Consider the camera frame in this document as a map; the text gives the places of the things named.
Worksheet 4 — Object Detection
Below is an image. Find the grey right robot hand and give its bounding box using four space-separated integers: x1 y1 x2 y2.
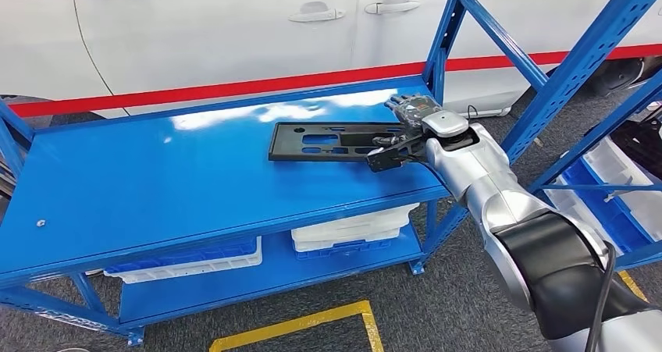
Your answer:
372 94 443 148

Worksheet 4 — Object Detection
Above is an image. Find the black plastic plate frame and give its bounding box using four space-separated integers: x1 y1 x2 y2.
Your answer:
268 121 430 163

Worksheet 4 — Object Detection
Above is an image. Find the blue metal shelf rack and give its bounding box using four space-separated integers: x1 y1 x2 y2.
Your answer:
527 73 662 273
0 0 662 348

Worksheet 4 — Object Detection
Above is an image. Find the white plastic bin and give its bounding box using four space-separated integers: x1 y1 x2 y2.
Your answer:
584 137 662 242
103 236 263 285
543 176 625 258
290 203 420 254

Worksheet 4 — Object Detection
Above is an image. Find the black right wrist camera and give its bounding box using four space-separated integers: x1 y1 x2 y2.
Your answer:
365 132 430 174

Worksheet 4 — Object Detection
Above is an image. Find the black bulky object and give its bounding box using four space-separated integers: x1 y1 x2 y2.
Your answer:
610 116 662 180

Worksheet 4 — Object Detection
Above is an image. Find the white car with red stripe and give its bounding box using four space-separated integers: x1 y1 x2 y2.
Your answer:
0 0 662 119

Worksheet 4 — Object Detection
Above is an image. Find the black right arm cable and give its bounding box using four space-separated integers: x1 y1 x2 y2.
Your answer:
400 153 618 352

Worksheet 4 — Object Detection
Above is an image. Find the yellow floor tape square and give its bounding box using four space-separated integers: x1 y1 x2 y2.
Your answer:
618 270 650 304
209 300 385 352

